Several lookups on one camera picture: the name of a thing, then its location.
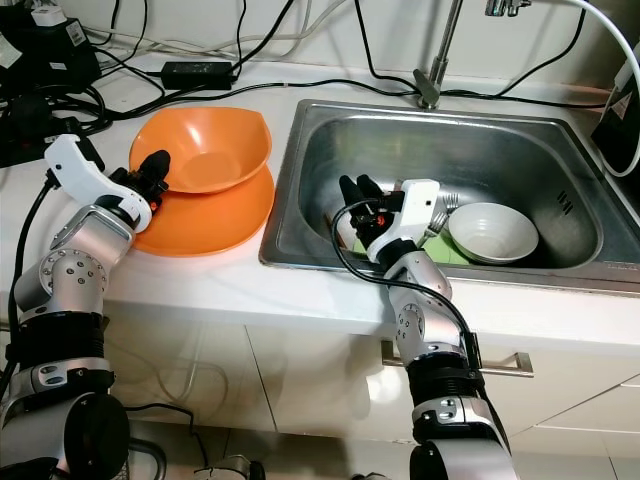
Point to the orange plastic plate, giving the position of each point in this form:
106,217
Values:
210,225

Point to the black power strip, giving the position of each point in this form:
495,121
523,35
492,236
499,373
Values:
40,140

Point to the black appliance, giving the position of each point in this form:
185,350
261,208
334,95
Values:
625,130

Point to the stainless steel sink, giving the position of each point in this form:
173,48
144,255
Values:
510,150

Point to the chrome faucet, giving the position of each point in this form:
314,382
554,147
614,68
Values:
445,50

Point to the black power adapter brick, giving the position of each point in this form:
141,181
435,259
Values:
198,75

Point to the light green plate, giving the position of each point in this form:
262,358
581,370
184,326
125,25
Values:
450,250

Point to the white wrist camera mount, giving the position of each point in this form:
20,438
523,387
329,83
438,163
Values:
418,205
85,165

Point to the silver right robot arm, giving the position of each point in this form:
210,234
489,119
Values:
425,325

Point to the white kitchen cabinet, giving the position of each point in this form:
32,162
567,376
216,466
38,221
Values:
260,390

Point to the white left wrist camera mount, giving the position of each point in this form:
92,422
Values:
85,165

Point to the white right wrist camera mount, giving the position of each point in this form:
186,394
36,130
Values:
418,205

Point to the orange plastic bowl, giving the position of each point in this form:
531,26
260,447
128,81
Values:
210,145

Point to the metal fork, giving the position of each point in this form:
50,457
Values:
450,203

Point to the black charger box with labels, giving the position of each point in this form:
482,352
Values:
50,55

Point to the white ceramic bowl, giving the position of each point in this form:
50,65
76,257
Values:
495,232

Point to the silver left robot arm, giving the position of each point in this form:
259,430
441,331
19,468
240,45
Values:
75,270

